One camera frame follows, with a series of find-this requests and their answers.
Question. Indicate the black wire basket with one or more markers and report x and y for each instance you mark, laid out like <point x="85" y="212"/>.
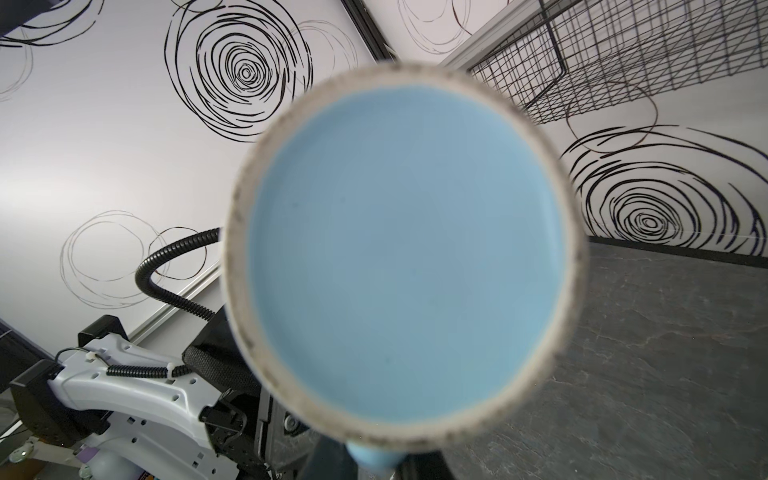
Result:
<point x="574" y="57"/>

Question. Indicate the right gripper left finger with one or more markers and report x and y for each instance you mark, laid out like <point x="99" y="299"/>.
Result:
<point x="329" y="460"/>

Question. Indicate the light blue mug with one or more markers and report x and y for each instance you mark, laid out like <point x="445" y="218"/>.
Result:
<point x="403" y="259"/>

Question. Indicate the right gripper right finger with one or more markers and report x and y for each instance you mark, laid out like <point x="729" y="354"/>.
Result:
<point x="424" y="466"/>

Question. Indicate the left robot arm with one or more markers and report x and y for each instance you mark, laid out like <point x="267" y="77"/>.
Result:
<point x="194" y="417"/>

